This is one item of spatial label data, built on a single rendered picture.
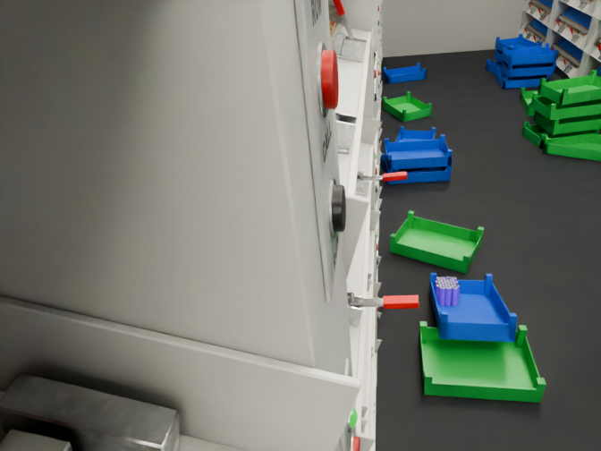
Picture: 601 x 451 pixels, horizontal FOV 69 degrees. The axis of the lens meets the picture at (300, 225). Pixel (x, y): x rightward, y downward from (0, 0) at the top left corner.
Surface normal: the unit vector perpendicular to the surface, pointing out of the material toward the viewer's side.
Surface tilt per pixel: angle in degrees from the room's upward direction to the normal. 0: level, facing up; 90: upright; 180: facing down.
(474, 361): 0
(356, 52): 90
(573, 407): 0
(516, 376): 0
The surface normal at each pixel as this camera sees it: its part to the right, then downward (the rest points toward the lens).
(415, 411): -0.11, -0.82
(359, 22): -0.15, 0.58
